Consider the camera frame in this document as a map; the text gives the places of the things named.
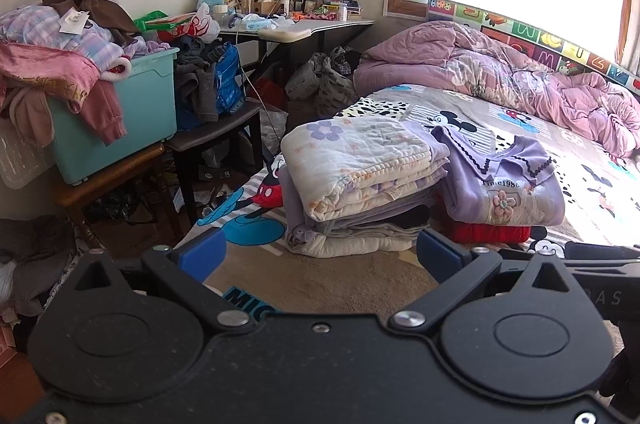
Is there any lavender plaid garment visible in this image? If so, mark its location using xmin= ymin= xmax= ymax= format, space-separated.
xmin=0 ymin=3 xmax=125 ymax=75

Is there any white desk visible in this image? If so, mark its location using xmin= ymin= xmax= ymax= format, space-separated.
xmin=219 ymin=15 xmax=376 ymax=78

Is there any teal plastic storage bin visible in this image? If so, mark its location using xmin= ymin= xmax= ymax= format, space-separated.
xmin=49 ymin=48 xmax=180 ymax=186

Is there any colourful alphabet play mat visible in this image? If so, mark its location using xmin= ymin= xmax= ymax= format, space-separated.
xmin=426 ymin=0 xmax=640 ymax=94

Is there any dusty rose hoodie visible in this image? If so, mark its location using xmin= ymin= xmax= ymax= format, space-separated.
xmin=0 ymin=79 xmax=129 ymax=150

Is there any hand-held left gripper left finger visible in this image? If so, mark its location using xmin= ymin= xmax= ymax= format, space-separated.
xmin=65 ymin=228 xmax=256 ymax=335

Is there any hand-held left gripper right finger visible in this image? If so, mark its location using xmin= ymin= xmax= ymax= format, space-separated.
xmin=389 ymin=228 xmax=576 ymax=333

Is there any wet wipes pack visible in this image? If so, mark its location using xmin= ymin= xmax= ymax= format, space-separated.
xmin=239 ymin=14 xmax=275 ymax=31

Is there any dark chair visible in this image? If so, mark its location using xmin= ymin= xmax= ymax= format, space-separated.
xmin=164 ymin=102 xmax=265 ymax=225

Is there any purple collared folded shirt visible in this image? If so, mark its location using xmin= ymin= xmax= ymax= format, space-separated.
xmin=431 ymin=123 xmax=567 ymax=227

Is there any stack of folded pale garments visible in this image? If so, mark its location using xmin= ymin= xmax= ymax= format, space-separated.
xmin=277 ymin=164 xmax=443 ymax=259

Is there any cartoon mouse blanket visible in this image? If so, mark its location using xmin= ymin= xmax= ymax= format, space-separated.
xmin=172 ymin=83 xmax=640 ymax=335

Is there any white floral quilted garment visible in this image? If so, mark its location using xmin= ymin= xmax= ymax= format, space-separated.
xmin=280 ymin=117 xmax=451 ymax=222

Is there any white plastic bag red print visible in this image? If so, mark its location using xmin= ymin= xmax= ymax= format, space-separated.
xmin=172 ymin=2 xmax=222 ymax=44

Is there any pink crumpled comforter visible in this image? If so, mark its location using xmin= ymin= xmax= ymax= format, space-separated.
xmin=352 ymin=21 xmax=640 ymax=157

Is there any brown garment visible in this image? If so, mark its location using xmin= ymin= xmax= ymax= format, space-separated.
xmin=40 ymin=0 xmax=142 ymax=48

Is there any grey patterned cloth bag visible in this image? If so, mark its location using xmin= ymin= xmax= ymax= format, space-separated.
xmin=286 ymin=46 xmax=362 ymax=116

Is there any wooden stool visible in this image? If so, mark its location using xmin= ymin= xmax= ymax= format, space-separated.
xmin=54 ymin=142 xmax=173 ymax=251

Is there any blue printed bag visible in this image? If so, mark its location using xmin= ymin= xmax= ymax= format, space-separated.
xmin=214 ymin=42 xmax=247 ymax=116

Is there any grey clothes heap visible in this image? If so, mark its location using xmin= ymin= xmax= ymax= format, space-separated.
xmin=172 ymin=35 xmax=226 ymax=125

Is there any grey cloth heap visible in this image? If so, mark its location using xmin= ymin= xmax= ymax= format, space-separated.
xmin=0 ymin=214 xmax=81 ymax=317

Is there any white foam pad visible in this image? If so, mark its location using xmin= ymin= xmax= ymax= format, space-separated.
xmin=257 ymin=26 xmax=312 ymax=44

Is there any red folded garment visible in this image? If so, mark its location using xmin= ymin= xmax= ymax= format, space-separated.
xmin=431 ymin=199 xmax=532 ymax=246

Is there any pink satin garment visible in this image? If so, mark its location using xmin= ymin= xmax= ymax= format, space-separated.
xmin=0 ymin=42 xmax=102 ymax=115

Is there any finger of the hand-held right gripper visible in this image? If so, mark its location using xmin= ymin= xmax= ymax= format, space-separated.
xmin=564 ymin=242 xmax=640 ymax=262

